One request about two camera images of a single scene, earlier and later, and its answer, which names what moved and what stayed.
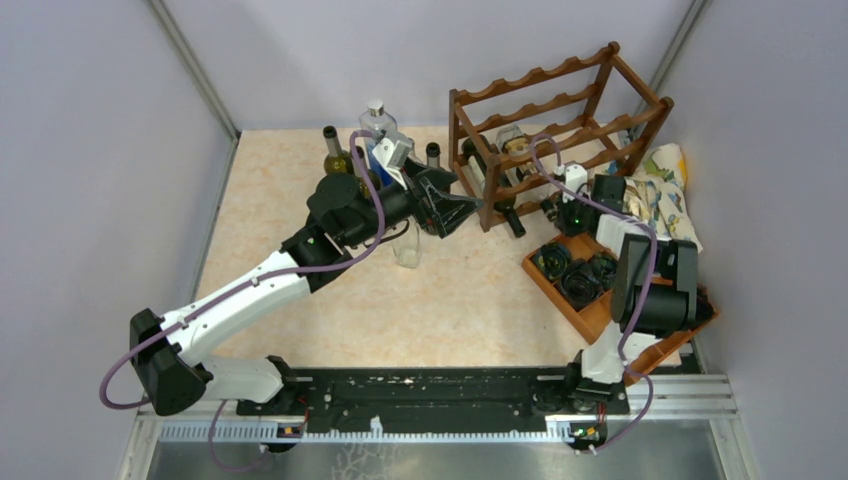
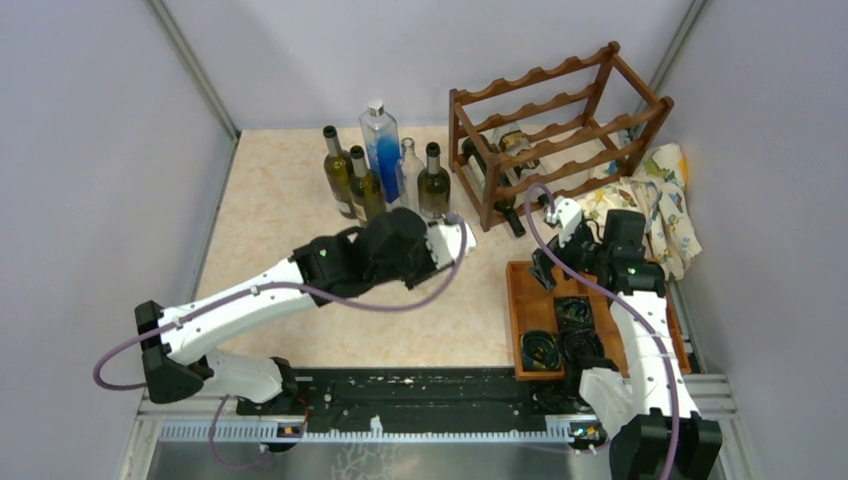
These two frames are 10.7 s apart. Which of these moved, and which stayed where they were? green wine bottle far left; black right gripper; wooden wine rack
Moved: black right gripper
Stayed: wooden wine rack; green wine bottle far left
